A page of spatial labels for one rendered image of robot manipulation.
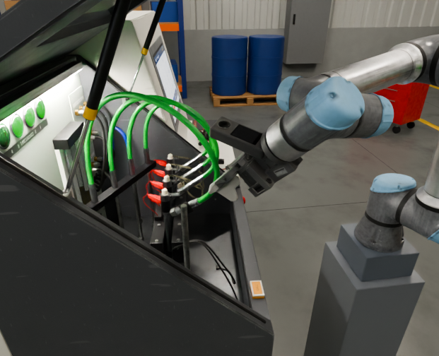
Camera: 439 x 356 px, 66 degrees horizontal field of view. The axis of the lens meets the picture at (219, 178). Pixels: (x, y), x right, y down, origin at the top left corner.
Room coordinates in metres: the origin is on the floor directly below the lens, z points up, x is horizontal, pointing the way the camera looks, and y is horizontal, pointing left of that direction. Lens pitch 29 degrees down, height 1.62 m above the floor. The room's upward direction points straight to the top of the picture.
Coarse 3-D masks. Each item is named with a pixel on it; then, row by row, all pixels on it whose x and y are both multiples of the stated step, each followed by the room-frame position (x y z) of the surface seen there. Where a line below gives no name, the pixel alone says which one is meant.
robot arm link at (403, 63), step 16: (400, 48) 0.83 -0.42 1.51; (416, 48) 0.81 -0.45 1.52; (432, 48) 0.81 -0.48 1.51; (352, 64) 0.74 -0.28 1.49; (368, 64) 0.74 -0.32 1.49; (384, 64) 0.75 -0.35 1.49; (400, 64) 0.77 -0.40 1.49; (416, 64) 0.80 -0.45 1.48; (288, 80) 0.69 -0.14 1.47; (304, 80) 0.67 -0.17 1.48; (320, 80) 0.67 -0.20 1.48; (352, 80) 0.69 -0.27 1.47; (368, 80) 0.71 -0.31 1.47; (384, 80) 0.74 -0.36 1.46; (400, 80) 0.78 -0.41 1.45; (416, 80) 0.82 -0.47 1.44; (288, 96) 0.66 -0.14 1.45; (304, 96) 0.63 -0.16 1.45
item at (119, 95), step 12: (108, 96) 0.78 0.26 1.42; (120, 96) 0.76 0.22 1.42; (132, 96) 0.75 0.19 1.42; (144, 96) 0.74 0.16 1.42; (168, 108) 0.72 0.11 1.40; (180, 120) 0.71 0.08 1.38; (192, 132) 0.70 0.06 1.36; (84, 144) 0.81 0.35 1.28; (204, 144) 0.69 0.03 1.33; (216, 168) 0.68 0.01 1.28
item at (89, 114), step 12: (120, 0) 0.50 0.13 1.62; (120, 12) 0.50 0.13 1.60; (120, 24) 0.50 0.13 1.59; (108, 36) 0.50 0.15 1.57; (108, 48) 0.50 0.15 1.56; (108, 60) 0.50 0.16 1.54; (96, 72) 0.50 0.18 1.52; (108, 72) 0.51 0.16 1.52; (96, 84) 0.50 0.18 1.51; (96, 96) 0.50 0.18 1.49; (96, 108) 0.51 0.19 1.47; (84, 132) 0.51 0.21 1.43; (72, 168) 0.51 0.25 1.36; (72, 180) 0.51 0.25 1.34
